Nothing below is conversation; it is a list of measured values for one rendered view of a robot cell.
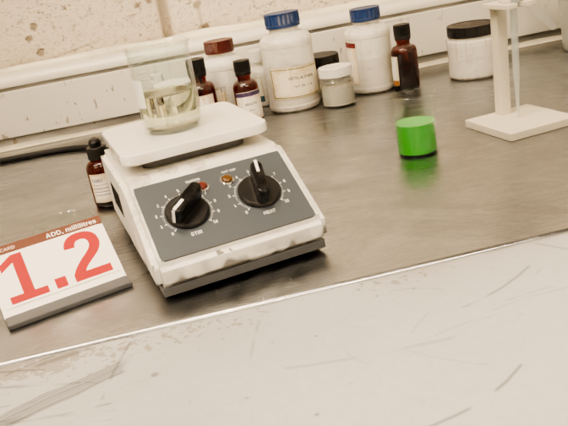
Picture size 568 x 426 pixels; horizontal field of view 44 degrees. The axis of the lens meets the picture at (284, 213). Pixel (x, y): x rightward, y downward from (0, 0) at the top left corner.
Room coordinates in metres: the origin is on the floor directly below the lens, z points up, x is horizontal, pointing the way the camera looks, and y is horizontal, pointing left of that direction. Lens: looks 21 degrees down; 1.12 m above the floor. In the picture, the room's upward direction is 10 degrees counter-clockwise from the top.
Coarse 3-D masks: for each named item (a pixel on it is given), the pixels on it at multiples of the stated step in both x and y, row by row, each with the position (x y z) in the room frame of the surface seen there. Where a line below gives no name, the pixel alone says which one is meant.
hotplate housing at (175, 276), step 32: (160, 160) 0.54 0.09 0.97; (192, 160) 0.54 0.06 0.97; (224, 160) 0.53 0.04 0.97; (288, 160) 0.54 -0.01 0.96; (128, 192) 0.51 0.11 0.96; (128, 224) 0.53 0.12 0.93; (320, 224) 0.48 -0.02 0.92; (192, 256) 0.45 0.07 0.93; (224, 256) 0.45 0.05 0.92; (256, 256) 0.46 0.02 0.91; (288, 256) 0.47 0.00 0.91; (160, 288) 0.45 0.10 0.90; (192, 288) 0.45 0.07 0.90
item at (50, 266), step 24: (48, 240) 0.51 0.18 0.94; (72, 240) 0.51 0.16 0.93; (96, 240) 0.51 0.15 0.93; (0, 264) 0.49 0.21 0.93; (24, 264) 0.49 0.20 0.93; (48, 264) 0.49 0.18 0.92; (72, 264) 0.49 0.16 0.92; (96, 264) 0.49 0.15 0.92; (0, 288) 0.47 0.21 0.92; (24, 288) 0.47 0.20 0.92; (48, 288) 0.47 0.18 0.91
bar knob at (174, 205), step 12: (192, 192) 0.48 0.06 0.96; (168, 204) 0.48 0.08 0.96; (180, 204) 0.47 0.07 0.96; (192, 204) 0.48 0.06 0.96; (204, 204) 0.48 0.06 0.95; (168, 216) 0.47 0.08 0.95; (180, 216) 0.46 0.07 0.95; (192, 216) 0.47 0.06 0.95; (204, 216) 0.47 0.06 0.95; (180, 228) 0.47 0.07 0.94
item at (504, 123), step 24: (504, 0) 0.71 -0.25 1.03; (528, 0) 0.70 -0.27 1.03; (504, 24) 0.73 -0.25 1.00; (504, 48) 0.73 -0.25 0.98; (504, 72) 0.73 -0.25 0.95; (504, 96) 0.73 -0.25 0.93; (480, 120) 0.72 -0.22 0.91; (504, 120) 0.71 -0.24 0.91; (528, 120) 0.69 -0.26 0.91; (552, 120) 0.68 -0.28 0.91
